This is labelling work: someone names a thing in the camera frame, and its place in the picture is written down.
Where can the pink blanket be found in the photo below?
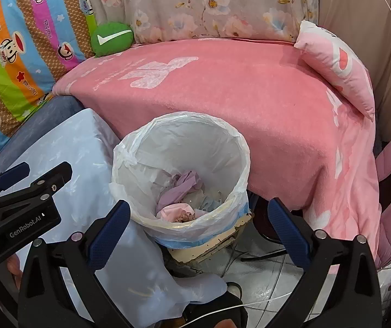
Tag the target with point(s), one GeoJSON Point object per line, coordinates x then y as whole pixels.
{"type": "Point", "coordinates": [233, 92]}

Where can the pale pink cloth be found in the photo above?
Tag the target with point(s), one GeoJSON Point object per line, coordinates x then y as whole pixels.
{"type": "Point", "coordinates": [173, 211]}

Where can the purple and pink trash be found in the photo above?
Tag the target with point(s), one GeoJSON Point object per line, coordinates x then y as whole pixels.
{"type": "Point", "coordinates": [181, 188]}

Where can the pink printed pillow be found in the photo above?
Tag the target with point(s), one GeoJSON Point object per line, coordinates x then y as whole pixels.
{"type": "Point", "coordinates": [339, 65]}

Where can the person's left hand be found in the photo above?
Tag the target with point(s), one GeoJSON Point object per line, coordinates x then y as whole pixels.
{"type": "Point", "coordinates": [13, 270]}

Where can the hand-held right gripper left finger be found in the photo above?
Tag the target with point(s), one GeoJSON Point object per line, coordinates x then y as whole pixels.
{"type": "Point", "coordinates": [110, 232]}

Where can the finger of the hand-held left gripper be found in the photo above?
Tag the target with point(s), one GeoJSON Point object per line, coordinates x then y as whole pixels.
{"type": "Point", "coordinates": [12, 176]}
{"type": "Point", "coordinates": [50, 177]}

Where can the striped monkey print blanket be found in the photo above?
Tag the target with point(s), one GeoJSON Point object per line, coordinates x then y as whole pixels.
{"type": "Point", "coordinates": [28, 58]}

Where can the trash bin with white bag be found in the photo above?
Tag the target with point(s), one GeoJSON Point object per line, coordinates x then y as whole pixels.
{"type": "Point", "coordinates": [188, 143]}

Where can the grey floral blanket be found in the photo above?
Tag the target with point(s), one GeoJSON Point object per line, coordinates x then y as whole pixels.
{"type": "Point", "coordinates": [199, 6]}

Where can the blue-grey sofa cover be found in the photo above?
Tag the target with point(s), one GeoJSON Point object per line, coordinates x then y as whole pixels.
{"type": "Point", "coordinates": [55, 109]}

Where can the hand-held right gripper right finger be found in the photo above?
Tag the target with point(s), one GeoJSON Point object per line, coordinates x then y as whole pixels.
{"type": "Point", "coordinates": [289, 229]}

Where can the beige curtain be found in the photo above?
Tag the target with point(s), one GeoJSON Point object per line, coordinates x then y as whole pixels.
{"type": "Point", "coordinates": [359, 13]}

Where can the black slipper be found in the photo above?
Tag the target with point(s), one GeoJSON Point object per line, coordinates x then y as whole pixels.
{"type": "Point", "coordinates": [212, 300]}

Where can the worn cream wooden stool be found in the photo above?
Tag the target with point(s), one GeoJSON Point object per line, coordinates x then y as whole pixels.
{"type": "Point", "coordinates": [209, 249]}

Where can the green round check-mark pillow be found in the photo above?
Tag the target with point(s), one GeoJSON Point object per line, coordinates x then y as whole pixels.
{"type": "Point", "coordinates": [111, 39]}

